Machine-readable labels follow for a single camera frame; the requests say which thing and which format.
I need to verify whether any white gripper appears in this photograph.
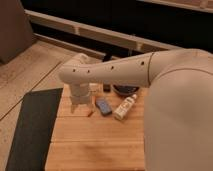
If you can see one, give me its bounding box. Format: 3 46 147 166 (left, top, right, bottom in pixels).
69 84 94 117

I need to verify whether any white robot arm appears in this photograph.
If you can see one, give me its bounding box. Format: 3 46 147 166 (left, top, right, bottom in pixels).
59 49 213 171

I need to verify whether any dark ceramic bowl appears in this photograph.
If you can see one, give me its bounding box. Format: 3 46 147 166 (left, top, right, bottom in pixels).
113 85 139 96

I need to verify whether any blue rectangular sponge block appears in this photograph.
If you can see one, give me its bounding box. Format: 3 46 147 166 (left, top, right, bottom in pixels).
95 98 112 116

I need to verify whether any black small box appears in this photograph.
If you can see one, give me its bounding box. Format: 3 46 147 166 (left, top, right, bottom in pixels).
103 84 111 92

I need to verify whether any white plastic bottle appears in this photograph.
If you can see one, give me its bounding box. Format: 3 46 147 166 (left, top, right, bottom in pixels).
114 94 137 120

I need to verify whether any black floor mat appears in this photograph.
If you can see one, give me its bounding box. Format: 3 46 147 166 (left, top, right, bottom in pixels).
5 88 62 171

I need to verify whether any dark grey sofa corner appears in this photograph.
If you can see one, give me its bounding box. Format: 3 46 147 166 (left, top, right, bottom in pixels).
0 0 36 63

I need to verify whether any wooden rail shelf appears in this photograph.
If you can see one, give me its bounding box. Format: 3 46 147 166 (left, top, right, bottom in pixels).
25 10 178 53

